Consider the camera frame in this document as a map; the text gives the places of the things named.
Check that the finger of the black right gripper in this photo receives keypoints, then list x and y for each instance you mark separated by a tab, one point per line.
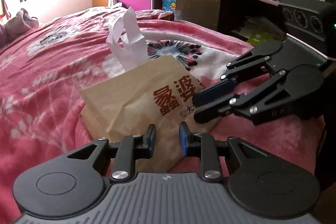
252	106
250	65

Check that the beige printed shopping bag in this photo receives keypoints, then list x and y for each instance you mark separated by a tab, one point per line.
155	92

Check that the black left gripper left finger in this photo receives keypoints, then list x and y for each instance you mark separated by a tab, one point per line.
76	181

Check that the blue duck package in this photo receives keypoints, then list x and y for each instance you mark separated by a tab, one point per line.
169	5

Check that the grey crumpled garment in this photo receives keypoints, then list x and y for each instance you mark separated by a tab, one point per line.
16	27

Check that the black camera box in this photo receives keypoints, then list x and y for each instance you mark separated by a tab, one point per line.
312	22

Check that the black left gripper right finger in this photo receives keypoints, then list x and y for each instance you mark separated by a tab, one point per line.
260	182

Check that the red floral blanket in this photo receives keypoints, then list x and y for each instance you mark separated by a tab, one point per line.
43	72

